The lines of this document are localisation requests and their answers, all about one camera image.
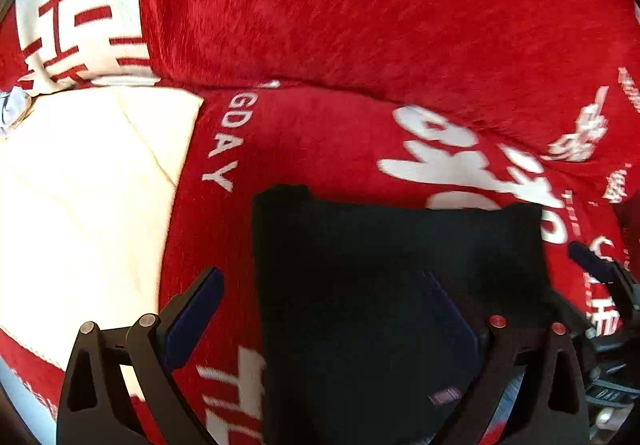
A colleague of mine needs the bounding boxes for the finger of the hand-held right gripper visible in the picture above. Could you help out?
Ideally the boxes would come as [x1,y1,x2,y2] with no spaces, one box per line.
[567,240,640,321]

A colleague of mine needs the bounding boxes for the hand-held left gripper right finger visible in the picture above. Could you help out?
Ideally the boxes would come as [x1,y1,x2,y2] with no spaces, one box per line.
[420,270,591,445]

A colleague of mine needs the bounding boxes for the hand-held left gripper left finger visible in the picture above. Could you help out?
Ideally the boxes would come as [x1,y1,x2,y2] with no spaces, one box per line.
[57,267,225,445]

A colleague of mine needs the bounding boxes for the black pants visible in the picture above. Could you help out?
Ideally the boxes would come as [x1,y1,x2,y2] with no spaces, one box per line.
[250,184,591,445]

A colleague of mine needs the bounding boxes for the cream white cloth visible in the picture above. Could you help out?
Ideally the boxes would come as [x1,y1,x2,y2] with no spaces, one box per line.
[0,88,203,371]

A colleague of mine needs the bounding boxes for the light blue sheet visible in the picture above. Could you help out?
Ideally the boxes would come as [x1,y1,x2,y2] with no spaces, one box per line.
[0,360,58,445]

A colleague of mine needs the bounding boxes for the grey patterned cloth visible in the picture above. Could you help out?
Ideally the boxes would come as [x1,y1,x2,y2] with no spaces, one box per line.
[0,88,31,138]

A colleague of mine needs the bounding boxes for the red printed sofa blanket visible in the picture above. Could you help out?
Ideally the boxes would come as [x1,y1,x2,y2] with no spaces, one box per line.
[0,0,640,445]

